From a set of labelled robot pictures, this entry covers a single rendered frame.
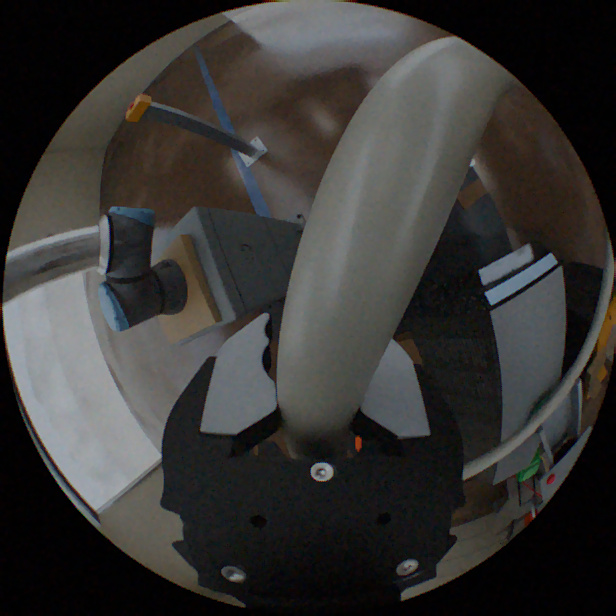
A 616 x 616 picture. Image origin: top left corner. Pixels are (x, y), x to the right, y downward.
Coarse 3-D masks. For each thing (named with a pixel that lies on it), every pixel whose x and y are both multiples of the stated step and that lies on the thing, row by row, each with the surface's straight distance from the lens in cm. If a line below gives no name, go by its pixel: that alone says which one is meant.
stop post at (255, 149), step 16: (144, 96) 125; (128, 112) 125; (144, 112) 122; (160, 112) 124; (176, 112) 128; (192, 128) 137; (208, 128) 141; (224, 144) 155; (240, 144) 162; (256, 144) 179
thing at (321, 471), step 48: (192, 480) 7; (240, 480) 6; (288, 480) 6; (336, 480) 6; (384, 480) 6; (432, 480) 7; (192, 528) 6; (240, 528) 6; (288, 528) 6; (336, 528) 6; (384, 528) 6; (432, 528) 7; (240, 576) 6; (288, 576) 6; (336, 576) 6; (384, 576) 6; (432, 576) 8
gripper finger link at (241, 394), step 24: (240, 336) 11; (264, 336) 11; (216, 360) 10; (240, 360) 9; (264, 360) 10; (216, 384) 9; (240, 384) 8; (264, 384) 8; (216, 408) 8; (240, 408) 8; (264, 408) 8; (216, 432) 7; (240, 432) 7; (264, 432) 8
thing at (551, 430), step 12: (576, 384) 47; (576, 396) 52; (540, 408) 47; (564, 408) 58; (576, 408) 59; (552, 420) 56; (564, 420) 64; (576, 420) 67; (540, 432) 45; (552, 432) 63; (564, 432) 73; (576, 432) 76; (552, 444) 72
